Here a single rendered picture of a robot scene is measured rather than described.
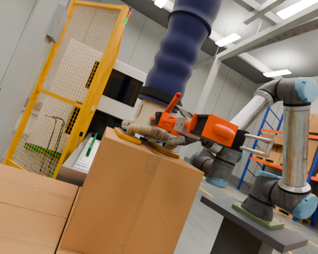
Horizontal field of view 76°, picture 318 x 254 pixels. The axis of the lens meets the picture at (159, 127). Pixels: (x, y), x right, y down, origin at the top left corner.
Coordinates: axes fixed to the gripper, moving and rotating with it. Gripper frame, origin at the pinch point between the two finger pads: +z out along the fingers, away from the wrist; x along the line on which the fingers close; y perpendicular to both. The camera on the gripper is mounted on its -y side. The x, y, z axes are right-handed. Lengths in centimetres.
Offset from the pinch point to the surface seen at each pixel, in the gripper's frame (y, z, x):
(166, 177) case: -4.7, -5.3, -19.2
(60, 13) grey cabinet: 130, 88, 62
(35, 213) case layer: 14, 33, -53
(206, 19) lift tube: 16, -4, 54
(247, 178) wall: 814, -790, -54
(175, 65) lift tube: 16.8, 1.7, 27.2
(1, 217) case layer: 6, 42, -53
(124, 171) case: -4.2, 9.8, -22.0
